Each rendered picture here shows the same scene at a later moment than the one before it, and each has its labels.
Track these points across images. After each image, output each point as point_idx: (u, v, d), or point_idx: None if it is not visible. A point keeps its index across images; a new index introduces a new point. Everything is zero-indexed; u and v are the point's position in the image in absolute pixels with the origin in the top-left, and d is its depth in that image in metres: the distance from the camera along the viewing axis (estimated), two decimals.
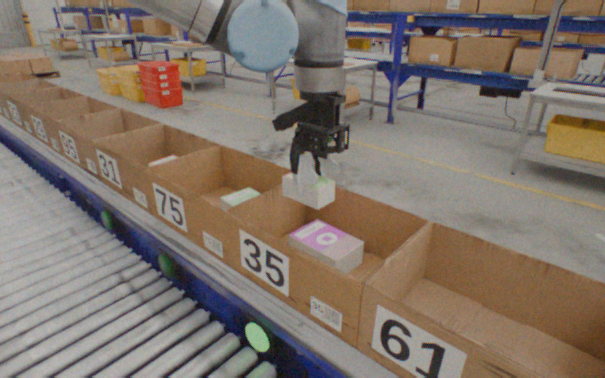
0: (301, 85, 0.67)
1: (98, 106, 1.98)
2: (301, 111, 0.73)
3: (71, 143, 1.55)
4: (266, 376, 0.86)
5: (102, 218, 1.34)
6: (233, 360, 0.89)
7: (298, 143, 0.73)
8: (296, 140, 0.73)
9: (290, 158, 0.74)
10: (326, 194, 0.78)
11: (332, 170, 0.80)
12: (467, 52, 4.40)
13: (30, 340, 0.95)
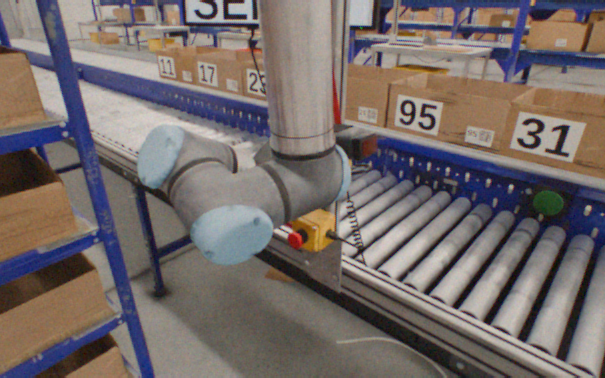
0: None
1: (370, 74, 1.68)
2: None
3: (430, 109, 1.25)
4: None
5: (540, 200, 1.04)
6: None
7: None
8: None
9: None
10: None
11: None
12: None
13: None
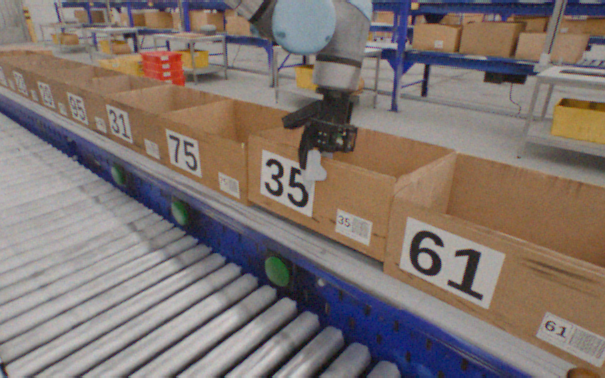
0: (320, 78, 0.70)
1: (105, 75, 1.96)
2: (314, 107, 0.75)
3: (79, 103, 1.53)
4: (286, 310, 0.84)
5: (112, 174, 1.32)
6: (252, 296, 0.87)
7: (307, 137, 0.75)
8: (305, 136, 0.74)
9: (299, 154, 0.76)
10: None
11: None
12: (472, 38, 4.37)
13: (43, 280, 0.93)
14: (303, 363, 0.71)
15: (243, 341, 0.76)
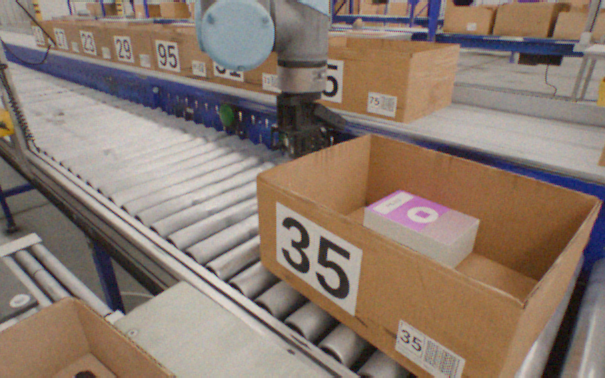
0: None
1: None
2: None
3: (172, 49, 1.49)
4: None
5: (221, 113, 1.28)
6: None
7: None
8: None
9: None
10: None
11: None
12: (507, 19, 4.34)
13: (195, 199, 0.89)
14: None
15: None
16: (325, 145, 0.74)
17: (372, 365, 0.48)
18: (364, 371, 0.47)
